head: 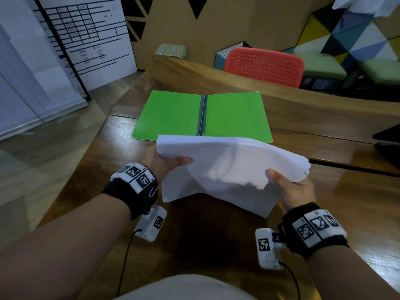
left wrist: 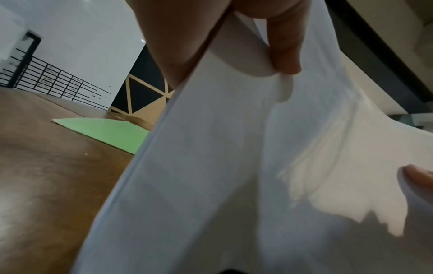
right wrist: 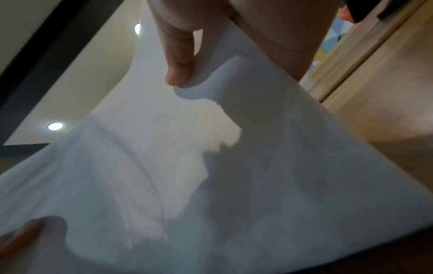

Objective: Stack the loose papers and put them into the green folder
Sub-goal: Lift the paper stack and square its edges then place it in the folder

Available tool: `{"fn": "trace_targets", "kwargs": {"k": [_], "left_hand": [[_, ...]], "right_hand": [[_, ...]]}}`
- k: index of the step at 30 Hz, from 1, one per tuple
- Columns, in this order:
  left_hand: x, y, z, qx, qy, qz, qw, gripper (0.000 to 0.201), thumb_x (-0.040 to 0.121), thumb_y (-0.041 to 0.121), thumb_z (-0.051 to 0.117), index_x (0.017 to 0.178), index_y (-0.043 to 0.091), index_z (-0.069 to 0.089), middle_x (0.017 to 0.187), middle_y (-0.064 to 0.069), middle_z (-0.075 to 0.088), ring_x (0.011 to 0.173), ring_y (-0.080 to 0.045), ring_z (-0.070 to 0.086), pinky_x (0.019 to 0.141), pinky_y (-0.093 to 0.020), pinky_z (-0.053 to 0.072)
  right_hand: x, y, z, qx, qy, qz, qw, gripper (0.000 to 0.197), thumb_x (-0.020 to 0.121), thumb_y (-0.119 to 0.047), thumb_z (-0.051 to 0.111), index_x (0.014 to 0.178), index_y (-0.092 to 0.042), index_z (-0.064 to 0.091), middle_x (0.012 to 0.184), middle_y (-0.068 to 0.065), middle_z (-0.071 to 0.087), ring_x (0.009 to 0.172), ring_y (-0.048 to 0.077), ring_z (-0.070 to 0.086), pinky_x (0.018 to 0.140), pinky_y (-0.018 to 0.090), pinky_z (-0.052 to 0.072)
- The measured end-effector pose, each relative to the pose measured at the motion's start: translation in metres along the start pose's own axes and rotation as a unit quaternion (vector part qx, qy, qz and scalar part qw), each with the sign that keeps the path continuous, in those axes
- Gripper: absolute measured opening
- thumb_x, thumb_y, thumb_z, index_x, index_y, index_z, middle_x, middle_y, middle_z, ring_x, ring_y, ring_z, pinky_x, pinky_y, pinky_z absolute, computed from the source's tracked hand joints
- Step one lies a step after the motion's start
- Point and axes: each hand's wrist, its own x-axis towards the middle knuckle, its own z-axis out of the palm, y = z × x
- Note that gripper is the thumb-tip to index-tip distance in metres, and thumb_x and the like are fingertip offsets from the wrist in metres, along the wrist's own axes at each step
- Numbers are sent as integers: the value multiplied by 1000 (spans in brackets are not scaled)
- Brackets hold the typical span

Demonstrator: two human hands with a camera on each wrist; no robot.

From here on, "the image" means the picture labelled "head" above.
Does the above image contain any person's left hand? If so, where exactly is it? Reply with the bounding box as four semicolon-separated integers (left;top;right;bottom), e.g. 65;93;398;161
139;145;194;182

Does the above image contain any person's right hand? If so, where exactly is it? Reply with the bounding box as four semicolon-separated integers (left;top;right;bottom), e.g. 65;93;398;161
267;168;317;213

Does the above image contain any green folder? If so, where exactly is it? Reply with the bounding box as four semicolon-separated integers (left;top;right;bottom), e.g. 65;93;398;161
131;90;273;143

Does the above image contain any pile of white papers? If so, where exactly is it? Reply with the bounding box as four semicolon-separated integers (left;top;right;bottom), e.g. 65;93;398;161
156;135;312;218

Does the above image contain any person's right forearm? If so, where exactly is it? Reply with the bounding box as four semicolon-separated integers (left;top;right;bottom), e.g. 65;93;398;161
305;245;400;300

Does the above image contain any person's left forearm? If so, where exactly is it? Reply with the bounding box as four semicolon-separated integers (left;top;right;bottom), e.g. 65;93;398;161
0;193;131;300

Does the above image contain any person's beige clothing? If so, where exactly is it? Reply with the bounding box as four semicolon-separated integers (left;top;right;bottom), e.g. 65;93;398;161
114;275;257;300

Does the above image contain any black left wristband with markers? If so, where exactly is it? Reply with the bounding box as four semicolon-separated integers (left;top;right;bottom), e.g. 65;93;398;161
101;162;159;220

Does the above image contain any black wristband with markers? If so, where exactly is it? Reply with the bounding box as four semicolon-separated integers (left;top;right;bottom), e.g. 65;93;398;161
278;202;350;259
101;162;159;220

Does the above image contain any black right wristband with markers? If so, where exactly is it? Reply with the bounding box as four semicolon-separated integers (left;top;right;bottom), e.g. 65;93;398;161
278;202;350;259

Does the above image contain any black laptop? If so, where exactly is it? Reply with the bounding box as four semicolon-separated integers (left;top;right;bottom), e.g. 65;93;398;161
372;123;400;171

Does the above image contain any patterned woven box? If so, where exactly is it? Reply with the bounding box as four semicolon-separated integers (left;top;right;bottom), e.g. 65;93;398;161
153;43;188;60

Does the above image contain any white board with chart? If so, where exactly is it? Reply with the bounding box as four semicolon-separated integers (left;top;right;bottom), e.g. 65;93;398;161
32;0;138;91

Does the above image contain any teal white dotted box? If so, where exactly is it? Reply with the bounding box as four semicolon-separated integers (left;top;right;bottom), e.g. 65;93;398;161
214;41;252;71

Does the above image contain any red perforated chair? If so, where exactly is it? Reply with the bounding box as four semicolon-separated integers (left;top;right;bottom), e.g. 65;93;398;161
223;47;305;89

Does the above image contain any green bench cushion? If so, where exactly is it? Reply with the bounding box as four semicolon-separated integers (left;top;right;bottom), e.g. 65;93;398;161
295;52;348;80
359;59;400;86

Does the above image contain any wooden lattice shelf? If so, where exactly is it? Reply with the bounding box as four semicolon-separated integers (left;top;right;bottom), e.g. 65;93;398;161
120;0;154;43

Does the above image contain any white banner panel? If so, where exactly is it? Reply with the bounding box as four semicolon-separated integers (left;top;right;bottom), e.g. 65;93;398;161
0;0;89;141

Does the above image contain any colourful triangle patterned backrest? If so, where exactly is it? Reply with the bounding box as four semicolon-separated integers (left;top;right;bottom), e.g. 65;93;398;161
281;4;400;71

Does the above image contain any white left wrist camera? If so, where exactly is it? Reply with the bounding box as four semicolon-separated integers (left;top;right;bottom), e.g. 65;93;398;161
134;205;168;243

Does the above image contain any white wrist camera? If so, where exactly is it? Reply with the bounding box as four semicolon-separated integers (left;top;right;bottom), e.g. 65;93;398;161
255;227;287;271
134;205;168;243

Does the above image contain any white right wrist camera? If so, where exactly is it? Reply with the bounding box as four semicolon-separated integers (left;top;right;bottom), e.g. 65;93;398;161
255;227;287;271

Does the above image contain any black right camera cable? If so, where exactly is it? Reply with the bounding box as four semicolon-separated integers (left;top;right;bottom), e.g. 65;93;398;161
279;261;301;300

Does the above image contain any black camera cable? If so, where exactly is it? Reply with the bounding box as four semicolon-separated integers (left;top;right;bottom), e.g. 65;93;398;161
116;228;143;297
279;261;301;300

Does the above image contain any black left camera cable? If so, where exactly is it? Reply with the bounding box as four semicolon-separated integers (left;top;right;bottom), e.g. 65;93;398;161
116;228;143;297

